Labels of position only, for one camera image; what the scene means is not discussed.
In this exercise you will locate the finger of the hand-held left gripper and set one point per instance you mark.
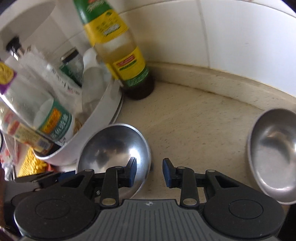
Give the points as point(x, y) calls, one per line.
point(44, 178)

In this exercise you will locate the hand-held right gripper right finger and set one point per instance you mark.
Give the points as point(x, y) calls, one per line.
point(167, 173)

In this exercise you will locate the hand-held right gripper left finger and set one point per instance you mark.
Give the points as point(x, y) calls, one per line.
point(130, 173)

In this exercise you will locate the large steel bowl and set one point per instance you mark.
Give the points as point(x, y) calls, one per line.
point(111, 146)

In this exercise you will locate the small steel bowl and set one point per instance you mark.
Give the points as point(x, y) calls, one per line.
point(272, 157)

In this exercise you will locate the red cloth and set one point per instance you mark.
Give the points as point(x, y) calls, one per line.
point(50, 168)

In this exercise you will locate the yellow chenille cloth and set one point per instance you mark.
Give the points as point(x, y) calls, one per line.
point(31, 164)

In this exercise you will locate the white two-tier rotating rack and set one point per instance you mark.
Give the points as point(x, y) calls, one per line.
point(101, 115)

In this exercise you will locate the clear bottle purple label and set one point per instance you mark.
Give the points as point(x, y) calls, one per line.
point(30, 104)

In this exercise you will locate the clear plastic bag in rack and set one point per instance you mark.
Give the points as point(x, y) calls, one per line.
point(53, 74)

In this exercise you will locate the black capped jar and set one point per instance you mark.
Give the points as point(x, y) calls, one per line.
point(71, 64)

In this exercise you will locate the bottle green yellow label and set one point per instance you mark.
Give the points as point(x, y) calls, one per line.
point(120, 53)

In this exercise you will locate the dark pump bottle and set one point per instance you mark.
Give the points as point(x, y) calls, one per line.
point(14, 47)

